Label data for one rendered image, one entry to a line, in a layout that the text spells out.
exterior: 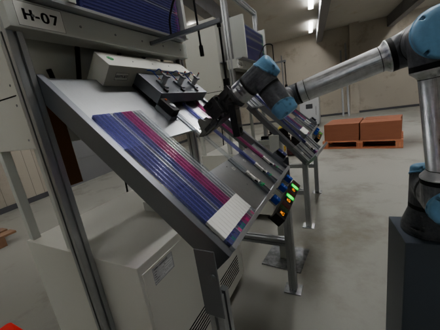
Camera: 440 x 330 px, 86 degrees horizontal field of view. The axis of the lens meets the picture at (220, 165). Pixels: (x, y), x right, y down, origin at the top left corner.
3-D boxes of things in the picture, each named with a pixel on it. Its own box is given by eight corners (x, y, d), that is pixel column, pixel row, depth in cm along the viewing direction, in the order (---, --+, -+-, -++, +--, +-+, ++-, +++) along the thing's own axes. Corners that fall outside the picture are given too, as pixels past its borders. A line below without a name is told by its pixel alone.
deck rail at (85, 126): (220, 265, 57) (233, 251, 54) (216, 271, 56) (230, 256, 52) (40, 92, 70) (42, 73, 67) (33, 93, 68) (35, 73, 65)
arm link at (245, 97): (257, 95, 82) (249, 96, 75) (247, 104, 84) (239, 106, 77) (244, 78, 82) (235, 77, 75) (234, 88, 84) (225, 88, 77)
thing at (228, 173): (282, 171, 112) (286, 167, 111) (221, 256, 56) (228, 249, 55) (251, 146, 116) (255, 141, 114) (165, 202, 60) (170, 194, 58)
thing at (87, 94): (221, 128, 120) (226, 120, 118) (114, 164, 64) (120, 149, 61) (175, 90, 126) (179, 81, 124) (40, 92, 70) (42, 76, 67)
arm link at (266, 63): (279, 73, 69) (262, 50, 70) (251, 98, 75) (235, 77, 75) (285, 74, 76) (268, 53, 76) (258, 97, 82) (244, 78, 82)
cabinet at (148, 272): (245, 281, 144) (232, 185, 129) (177, 418, 84) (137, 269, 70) (163, 262, 174) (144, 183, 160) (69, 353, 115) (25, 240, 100)
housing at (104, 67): (179, 96, 126) (191, 72, 119) (99, 101, 84) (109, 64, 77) (169, 88, 127) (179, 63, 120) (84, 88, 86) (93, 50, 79)
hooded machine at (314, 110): (302, 125, 826) (299, 84, 794) (321, 123, 803) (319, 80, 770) (300, 128, 760) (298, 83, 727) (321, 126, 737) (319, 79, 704)
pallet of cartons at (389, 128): (402, 137, 440) (403, 113, 430) (409, 148, 366) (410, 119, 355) (328, 141, 507) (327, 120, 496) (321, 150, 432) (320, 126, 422)
